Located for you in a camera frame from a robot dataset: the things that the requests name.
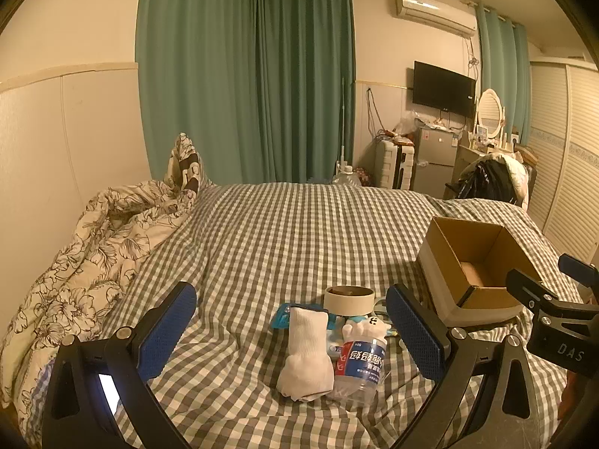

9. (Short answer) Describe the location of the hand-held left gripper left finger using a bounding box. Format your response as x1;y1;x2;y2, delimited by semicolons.
42;281;198;449

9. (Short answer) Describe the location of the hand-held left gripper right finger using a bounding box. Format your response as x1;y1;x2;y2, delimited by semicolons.
384;283;548;449

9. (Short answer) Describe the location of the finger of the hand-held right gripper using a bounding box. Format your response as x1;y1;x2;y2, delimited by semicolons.
505;268;561;312
558;253;599;287

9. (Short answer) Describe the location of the cardboard box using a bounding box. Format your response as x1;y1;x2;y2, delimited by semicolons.
417;216;544;327

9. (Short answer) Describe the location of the clear plastic water bottle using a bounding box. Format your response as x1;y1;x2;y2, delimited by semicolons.
326;325;389;407

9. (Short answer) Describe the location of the beige tape roll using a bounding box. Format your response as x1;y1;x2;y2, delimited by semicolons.
324;285;376;329

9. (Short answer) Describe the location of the pale wipes packet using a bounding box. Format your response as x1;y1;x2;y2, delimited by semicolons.
326;315;347;362

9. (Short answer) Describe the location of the white sock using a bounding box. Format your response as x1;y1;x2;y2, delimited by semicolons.
276;306;336;403

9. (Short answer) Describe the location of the blue plastic packet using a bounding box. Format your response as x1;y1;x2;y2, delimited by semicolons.
270;303;300;331

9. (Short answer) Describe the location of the person's right forearm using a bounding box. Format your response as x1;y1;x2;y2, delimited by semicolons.
562;374;583;433

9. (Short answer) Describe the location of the floral quilt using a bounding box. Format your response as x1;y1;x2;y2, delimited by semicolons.
0;181;207;412

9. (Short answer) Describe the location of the white quilted jacket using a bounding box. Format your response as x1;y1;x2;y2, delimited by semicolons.
501;153;530;205

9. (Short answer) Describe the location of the black jacket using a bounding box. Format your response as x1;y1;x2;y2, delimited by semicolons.
457;156;510;203

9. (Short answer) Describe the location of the white louvered wardrobe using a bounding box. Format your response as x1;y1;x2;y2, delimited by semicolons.
526;58;599;263

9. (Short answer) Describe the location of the wooden dressing table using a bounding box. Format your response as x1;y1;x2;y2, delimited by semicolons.
455;143;520;183

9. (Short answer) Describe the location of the checked bed sheet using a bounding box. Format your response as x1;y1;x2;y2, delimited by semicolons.
94;181;586;449

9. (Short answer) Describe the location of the small silver fridge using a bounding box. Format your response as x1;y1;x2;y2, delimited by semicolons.
414;126;462;192

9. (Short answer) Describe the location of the patterned pillow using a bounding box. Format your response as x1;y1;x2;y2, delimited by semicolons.
161;132;214;193

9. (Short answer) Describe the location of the large clear water jug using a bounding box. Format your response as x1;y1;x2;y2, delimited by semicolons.
332;165;362;187

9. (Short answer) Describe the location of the white suitcase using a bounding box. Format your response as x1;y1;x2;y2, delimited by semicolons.
377;138;416;190

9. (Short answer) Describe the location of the oval white vanity mirror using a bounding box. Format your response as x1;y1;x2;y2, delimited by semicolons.
475;89;507;139

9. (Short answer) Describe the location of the clear plastic bag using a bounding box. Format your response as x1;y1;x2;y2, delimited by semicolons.
395;112;418;137

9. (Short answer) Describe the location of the narrow green curtain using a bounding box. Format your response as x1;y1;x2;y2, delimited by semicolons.
475;2;532;147

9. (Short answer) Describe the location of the white mop pole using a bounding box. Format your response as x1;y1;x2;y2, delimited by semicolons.
338;77;350;169

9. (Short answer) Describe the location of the wide green curtain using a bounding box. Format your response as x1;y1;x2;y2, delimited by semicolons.
136;0;256;184

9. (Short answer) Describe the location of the white air conditioner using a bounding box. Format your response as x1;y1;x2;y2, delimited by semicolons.
394;0;478;38

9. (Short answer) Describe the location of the black wall television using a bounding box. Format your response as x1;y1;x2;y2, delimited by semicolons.
413;61;477;119

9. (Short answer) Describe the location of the hanging wall cable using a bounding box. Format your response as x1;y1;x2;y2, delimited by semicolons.
365;86;383;139

